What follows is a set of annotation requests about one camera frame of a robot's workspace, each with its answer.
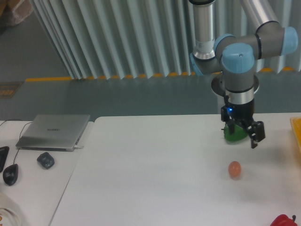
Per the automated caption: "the white folding partition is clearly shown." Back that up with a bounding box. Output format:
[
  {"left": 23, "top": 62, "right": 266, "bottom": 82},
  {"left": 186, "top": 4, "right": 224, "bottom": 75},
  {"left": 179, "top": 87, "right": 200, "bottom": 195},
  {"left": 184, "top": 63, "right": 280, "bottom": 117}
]
[{"left": 30, "top": 0, "right": 301, "bottom": 80}]

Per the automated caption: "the black earbuds case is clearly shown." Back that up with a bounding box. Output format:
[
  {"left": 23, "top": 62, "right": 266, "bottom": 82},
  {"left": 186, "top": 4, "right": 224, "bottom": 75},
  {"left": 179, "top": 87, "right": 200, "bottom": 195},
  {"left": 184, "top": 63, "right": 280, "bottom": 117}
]
[{"left": 37, "top": 152, "right": 55, "bottom": 170}]

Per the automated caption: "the white cloth bag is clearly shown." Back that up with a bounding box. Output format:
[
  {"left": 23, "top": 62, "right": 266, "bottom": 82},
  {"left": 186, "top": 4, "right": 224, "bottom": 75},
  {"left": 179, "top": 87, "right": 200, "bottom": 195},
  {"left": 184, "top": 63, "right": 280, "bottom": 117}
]
[{"left": 0, "top": 193, "right": 24, "bottom": 226}]

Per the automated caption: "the silver laptop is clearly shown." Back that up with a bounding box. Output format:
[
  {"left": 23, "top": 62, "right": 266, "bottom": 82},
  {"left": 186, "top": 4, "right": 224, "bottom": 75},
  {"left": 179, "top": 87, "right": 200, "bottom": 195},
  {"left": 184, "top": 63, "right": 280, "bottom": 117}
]
[{"left": 16, "top": 114, "right": 90, "bottom": 151}]

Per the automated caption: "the red bell pepper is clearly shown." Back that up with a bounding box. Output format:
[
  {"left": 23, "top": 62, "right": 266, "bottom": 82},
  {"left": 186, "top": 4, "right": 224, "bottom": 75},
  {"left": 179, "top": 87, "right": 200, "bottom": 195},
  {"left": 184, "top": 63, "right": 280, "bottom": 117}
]
[{"left": 270, "top": 214, "right": 298, "bottom": 226}]

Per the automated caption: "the green bell pepper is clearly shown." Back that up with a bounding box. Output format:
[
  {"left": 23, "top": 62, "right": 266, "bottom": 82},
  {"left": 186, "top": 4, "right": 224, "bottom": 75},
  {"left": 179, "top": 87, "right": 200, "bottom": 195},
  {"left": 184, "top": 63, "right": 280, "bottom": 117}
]
[{"left": 222, "top": 124, "right": 248, "bottom": 142}]

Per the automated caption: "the black mouse cable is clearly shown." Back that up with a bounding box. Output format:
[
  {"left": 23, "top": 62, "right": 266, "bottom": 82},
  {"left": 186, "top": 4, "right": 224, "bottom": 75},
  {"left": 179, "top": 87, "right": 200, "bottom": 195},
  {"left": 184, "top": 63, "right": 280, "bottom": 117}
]
[{"left": 0, "top": 119, "right": 32, "bottom": 165}]

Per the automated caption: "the black computer mouse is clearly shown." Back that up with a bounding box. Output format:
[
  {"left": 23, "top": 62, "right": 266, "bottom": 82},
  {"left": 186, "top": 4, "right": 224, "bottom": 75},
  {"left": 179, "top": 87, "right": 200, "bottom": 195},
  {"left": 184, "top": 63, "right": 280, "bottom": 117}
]
[{"left": 3, "top": 164, "right": 19, "bottom": 186}]

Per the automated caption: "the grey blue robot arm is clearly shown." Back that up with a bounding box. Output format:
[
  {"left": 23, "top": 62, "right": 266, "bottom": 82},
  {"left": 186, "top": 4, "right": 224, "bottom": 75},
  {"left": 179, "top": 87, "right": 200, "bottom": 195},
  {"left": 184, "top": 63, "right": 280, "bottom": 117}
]
[{"left": 191, "top": 0, "right": 299, "bottom": 148}]

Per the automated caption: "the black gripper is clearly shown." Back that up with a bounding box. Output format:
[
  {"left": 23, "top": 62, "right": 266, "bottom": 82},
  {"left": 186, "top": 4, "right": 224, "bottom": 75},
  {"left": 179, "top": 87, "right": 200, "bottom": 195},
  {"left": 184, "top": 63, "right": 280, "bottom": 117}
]
[{"left": 221, "top": 95, "right": 265, "bottom": 149}]

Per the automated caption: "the brown egg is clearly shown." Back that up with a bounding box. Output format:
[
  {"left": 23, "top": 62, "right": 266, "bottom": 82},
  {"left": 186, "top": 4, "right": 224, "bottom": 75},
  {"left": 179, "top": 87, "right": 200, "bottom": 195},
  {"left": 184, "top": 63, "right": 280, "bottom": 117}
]
[{"left": 228, "top": 161, "right": 242, "bottom": 178}]

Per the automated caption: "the black flat device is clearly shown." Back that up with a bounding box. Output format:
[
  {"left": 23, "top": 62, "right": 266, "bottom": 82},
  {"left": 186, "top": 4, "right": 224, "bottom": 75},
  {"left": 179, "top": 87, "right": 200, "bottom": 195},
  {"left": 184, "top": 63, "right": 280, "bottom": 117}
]
[{"left": 0, "top": 146, "right": 9, "bottom": 172}]

